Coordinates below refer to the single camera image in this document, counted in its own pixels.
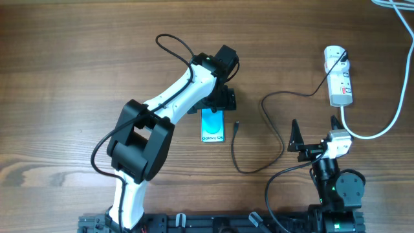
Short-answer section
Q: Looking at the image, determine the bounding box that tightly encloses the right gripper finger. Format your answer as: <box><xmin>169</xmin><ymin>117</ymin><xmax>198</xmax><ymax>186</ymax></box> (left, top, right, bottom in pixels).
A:
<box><xmin>331</xmin><ymin>115</ymin><xmax>344</xmax><ymax>130</ymax></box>
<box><xmin>287</xmin><ymin>119</ymin><xmax>304</xmax><ymax>152</ymax></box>

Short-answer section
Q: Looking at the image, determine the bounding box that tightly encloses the teal screen smartphone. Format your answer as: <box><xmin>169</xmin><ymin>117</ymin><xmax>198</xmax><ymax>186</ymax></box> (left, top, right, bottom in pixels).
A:
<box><xmin>201</xmin><ymin>109</ymin><xmax>225</xmax><ymax>143</ymax></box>

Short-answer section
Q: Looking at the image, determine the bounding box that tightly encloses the black charger cable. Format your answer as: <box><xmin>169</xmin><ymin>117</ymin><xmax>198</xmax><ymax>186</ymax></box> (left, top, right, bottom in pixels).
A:
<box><xmin>230</xmin><ymin>49</ymin><xmax>349</xmax><ymax>175</ymax></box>

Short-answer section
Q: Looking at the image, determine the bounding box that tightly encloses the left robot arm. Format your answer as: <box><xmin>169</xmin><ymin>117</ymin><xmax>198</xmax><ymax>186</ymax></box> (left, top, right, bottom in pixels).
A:
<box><xmin>107</xmin><ymin>45</ymin><xmax>239</xmax><ymax>232</ymax></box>

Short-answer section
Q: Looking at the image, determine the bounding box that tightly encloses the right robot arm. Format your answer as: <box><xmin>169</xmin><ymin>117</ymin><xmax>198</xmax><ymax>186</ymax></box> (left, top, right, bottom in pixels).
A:
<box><xmin>288</xmin><ymin>116</ymin><xmax>366</xmax><ymax>233</ymax></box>

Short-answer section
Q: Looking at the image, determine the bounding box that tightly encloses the white power strip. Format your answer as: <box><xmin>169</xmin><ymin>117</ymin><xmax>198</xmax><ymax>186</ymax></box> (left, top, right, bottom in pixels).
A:
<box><xmin>324</xmin><ymin>45</ymin><xmax>353</xmax><ymax>107</ymax></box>

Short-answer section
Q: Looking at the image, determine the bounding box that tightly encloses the black right camera cable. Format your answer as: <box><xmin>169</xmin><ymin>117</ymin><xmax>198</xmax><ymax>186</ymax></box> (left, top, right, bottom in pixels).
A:
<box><xmin>264</xmin><ymin>149</ymin><xmax>327</xmax><ymax>233</ymax></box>

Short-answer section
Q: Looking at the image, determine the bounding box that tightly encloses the black camera cable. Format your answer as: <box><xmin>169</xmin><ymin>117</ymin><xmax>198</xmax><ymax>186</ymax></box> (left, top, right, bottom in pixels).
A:
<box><xmin>90</xmin><ymin>33</ymin><xmax>195</xmax><ymax>233</ymax></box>
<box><xmin>264</xmin><ymin>149</ymin><xmax>327</xmax><ymax>233</ymax></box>

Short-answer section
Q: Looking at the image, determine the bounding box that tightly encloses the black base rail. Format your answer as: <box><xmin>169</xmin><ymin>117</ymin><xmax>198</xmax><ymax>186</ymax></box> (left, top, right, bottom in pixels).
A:
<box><xmin>77</xmin><ymin>212</ymin><xmax>366</xmax><ymax>233</ymax></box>

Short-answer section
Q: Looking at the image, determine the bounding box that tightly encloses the white power strip cord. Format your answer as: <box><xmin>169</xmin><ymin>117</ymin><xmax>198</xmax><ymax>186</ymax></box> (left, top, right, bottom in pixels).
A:
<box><xmin>339</xmin><ymin>0</ymin><xmax>414</xmax><ymax>140</ymax></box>

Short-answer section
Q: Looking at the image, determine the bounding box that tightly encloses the white cables top corner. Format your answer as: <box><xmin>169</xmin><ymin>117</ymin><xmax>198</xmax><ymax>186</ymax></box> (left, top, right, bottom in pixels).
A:
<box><xmin>371</xmin><ymin>0</ymin><xmax>414</xmax><ymax>12</ymax></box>

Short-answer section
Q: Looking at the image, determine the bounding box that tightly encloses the black left camera cable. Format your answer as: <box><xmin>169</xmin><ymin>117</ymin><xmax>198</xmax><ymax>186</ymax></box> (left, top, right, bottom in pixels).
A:
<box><xmin>90</xmin><ymin>33</ymin><xmax>195</xmax><ymax>233</ymax></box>

